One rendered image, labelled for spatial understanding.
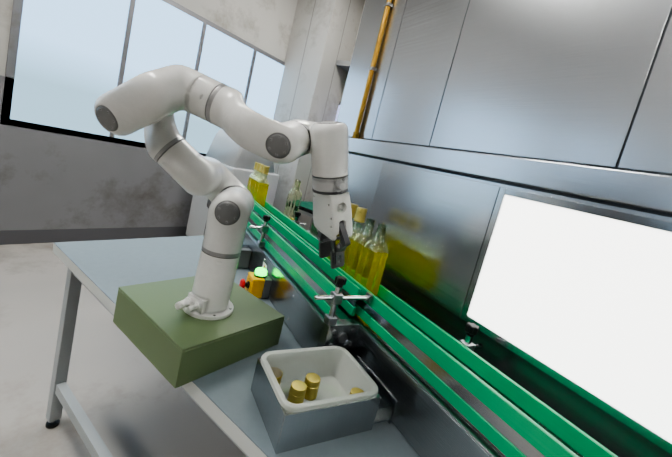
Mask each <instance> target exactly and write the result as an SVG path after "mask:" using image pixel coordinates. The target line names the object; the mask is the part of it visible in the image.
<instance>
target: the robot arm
mask: <svg viewBox="0 0 672 457"><path fill-rule="evenodd" d="M178 111H186V112H188V113H190V114H192V115H195V116H197V117H199V118H201V119H203V120H205V121H207V122H209V123H211V124H213V125H215V126H217V127H219V128H221V129H223V130H224V132H225V133H226V134H227V135H228V136H229V137H230V138H231V139H232V140H233V141H234V142H235V143H236V144H238V145H239V146H240V147H242V148H244V149H245V150H247V151H249V152H251V153H253V154H256V155H258V156H260V157H262V158H264V159H266V160H269V161H271V162H274V163H279V164H287V163H291V162H293V161H295V160H296V159H298V158H300V157H301V156H304V155H307V154H311V166H312V191H313V192H314V194H313V222H314V226H315V227H316V228H317V232H318V241H320V242H319V257H320V258H325V257H329V256H330V267H331V268H332V269H335V268H338V267H342V266H344V251H345V250H346V247H347V246H349V245H350V244H351V242H350V239H349V237H351V236H352V210H351V201H350V195H349V192H348V161H349V132H348V127H347V125H346V124H345V123H343V122H338V121H323V122H322V121H320V122H312V121H306V120H299V119H295V120H290V121H286V122H282V123H279V122H277V121H275V120H272V119H270V118H268V117H266V116H264V115H262V114H260V113H258V112H256V111H254V110H252V109H251V108H250V107H248V106H247V105H246V104H245V103H244V97H243V94H242V93H241V92H240V91H239V90H237V89H235V88H232V87H230V86H228V85H226V84H224V83H222V82H220V81H217V80H215V79H213V78H211V77H209V76H207V75H205V74H203V73H201V72H199V71H196V70H194V69H192V68H190V67H187V66H185V65H180V64H173V65H168V66H165V67H161V68H157V69H154V70H150V71H146V72H143V73H141V74H139V75H137V76H135V77H133V78H131V79H129V80H128V81H126V82H124V83H122V84H121V85H119V86H117V87H115V88H113V89H111V90H109V91H108V92H106V93H104V94H102V95H101V96H99V97H98V98H97V100H96V101H95V104H94V112H95V116H96V118H97V120H98V122H99V123H100V124H101V126H102V127H103V128H104V129H106V130H107V131H108V132H110V133H112V134H114V135H118V136H126V135H129V134H132V133H134V132H136V131H138V130H140V129H142V128H144V140H145V146H146V149H147V151H148V153H149V155H150V157H151V158H152V159H153V160H154V161H155V162H156V163H157V164H159V165H160V166H161V167H162V168H163V169H164V170H165V171H166V172H167V173H168V174H169V175H170V176H171V177H172V178H173V179H174V180H175V181H176V182H177V183H178V184H179V185H180V186H181V187H182V188H183V189H184V190H185V191H186V192H188V193H189V194H191V195H194V196H206V197H207V198H208V199H209V200H210V201H211V204H210V206H209V209H208V213H207V221H206V228H205V234H204V239H203V243H202V248H201V253H200V257H199V262H198V266H197V271H196V275H195V279H194V284H193V288H192V292H189V293H188V297H186V298H185V299H184V300H181V301H179V302H177V303H176V304H175V308H176V309H177V310H179V309H183V310H184V312H185V313H187V314H188V315H190V316H192V317H194V318H197V319H201V320H221V319H224V318H227V317H228V316H230V315H231V314H232V312H233V308H234V306H233V304H232V302H231V301H230V300H229V299H230V295H231V291H232V287H233V283H234V279H235V275H236V271H237V266H238V262H239V258H240V253H241V249H242V245H243V241H244V236H245V232H246V227H247V224H248V220H249V217H250V215H251V213H252V211H253V209H254V199H253V196H252V194H251V193H250V192H249V190H248V189H247V188H246V187H245V186H244V185H243V184H242V183H241V182H240V181H239V180H238V179H237V178H236V177H235V176H234V175H233V174H232V173H231V172H230V171H229V170H228V169H227V168H226V167H225V166H224V165H223V164H222V163H220V162H219V161H218V160H216V159H214V158H211V157H204V156H202V155H200V154H199V153H198V152H197V151H196V150H195V149H194V148H193V147H192V146H191V145H190V144H189V143H188V142H187V141H186V140H185V139H184V138H183V137H182V136H181V134H180V133H179V131H178V129H177V126H176V123H175V117H174V113H176V112H178ZM338 234H340V236H338V237H336V235H338ZM337 240H340V243H338V244H337V245H336V242H335V241H337Z"/></svg>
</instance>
